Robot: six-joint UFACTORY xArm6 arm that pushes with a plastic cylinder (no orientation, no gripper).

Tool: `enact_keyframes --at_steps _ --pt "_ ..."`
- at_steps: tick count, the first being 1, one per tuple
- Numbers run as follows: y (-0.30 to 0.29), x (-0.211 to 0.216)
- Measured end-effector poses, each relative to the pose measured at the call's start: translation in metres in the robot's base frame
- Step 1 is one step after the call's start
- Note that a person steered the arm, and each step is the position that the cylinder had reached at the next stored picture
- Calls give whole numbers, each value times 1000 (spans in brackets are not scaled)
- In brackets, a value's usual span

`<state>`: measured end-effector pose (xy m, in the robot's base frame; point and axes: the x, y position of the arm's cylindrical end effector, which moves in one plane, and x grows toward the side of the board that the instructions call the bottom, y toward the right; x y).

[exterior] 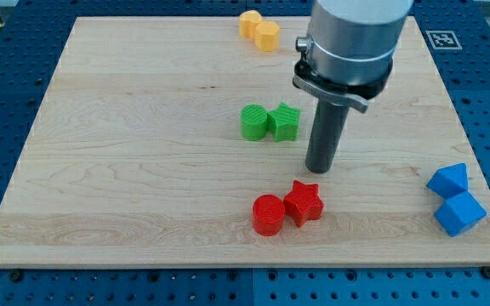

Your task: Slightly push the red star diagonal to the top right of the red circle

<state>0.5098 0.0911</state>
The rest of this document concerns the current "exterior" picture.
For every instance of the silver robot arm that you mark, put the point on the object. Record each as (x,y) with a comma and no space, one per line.
(351,42)

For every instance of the green star block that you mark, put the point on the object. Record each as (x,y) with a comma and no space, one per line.
(283,122)

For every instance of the red star block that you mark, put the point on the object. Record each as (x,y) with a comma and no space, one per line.
(303,203)

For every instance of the green cylinder block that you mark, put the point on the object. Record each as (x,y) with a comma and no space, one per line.
(254,120)

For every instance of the red cylinder block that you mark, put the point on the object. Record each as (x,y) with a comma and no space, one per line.
(268,215)

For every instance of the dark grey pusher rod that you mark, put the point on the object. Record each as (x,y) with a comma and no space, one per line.
(328,125)

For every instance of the wooden board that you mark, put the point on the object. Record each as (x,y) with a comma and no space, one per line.
(136,159)

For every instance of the yellow hexagon block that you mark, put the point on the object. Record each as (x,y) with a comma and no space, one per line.
(267,36)

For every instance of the black and grey tool clamp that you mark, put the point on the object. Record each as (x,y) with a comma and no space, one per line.
(356,97)

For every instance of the yellow pentagon block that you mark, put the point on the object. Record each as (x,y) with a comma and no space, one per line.
(247,22)

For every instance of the blue triangle block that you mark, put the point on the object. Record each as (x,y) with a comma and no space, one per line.
(449,181)

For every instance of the blue cube block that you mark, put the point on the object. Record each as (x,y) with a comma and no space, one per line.
(459,213)

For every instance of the white fiducial marker tag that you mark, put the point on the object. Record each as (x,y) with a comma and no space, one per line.
(443,40)

